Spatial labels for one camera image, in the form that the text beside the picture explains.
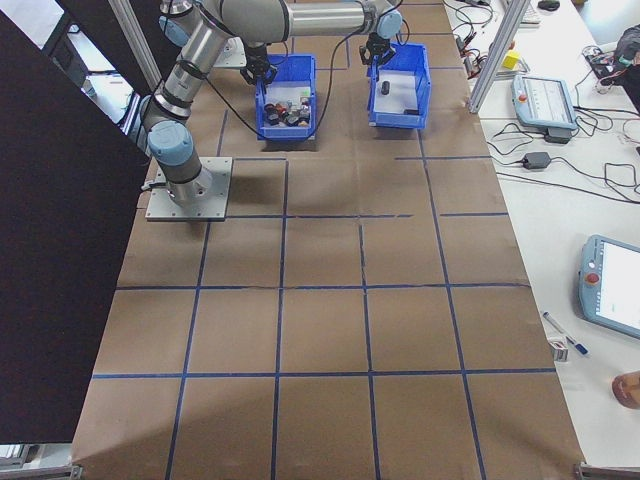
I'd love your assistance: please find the long black desk cable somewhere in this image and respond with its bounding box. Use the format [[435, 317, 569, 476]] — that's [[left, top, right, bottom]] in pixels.
[[492, 149, 640, 206]]

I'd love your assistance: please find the black rectangular adapter box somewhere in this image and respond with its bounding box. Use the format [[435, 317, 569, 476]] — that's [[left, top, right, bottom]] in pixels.
[[543, 125, 575, 146]]

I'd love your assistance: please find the aluminium profile bar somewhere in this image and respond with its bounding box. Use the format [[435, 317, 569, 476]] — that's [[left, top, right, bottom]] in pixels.
[[572, 462, 640, 480], [0, 464, 84, 480]]

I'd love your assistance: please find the white blue pen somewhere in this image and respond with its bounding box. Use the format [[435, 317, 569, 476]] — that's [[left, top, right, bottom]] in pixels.
[[542, 310, 590, 357]]

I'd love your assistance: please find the person in dark clothes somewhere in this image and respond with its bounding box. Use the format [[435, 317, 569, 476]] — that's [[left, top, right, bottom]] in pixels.
[[613, 27, 640, 111]]

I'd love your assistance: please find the blue bin with many buttons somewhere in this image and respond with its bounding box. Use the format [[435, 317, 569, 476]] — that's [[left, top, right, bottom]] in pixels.
[[254, 53, 320, 141]]

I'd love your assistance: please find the black frame cover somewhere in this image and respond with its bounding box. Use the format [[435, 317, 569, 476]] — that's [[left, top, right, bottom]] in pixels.
[[0, 0, 169, 446]]

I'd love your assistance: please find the white square base plate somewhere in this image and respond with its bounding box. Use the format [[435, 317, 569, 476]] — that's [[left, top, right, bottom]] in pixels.
[[144, 156, 234, 221], [219, 38, 250, 70]]

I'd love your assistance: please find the brown rounded object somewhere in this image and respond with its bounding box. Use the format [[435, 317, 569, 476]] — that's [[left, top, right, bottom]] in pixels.
[[611, 370, 640, 410]]

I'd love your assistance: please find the grey blue teach pendant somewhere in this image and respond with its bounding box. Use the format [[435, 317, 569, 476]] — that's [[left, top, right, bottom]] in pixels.
[[574, 233, 640, 341], [509, 73, 581, 130]]

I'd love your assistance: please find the black electronics board with wires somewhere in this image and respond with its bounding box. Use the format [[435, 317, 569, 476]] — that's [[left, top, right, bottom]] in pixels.
[[582, 44, 624, 94]]

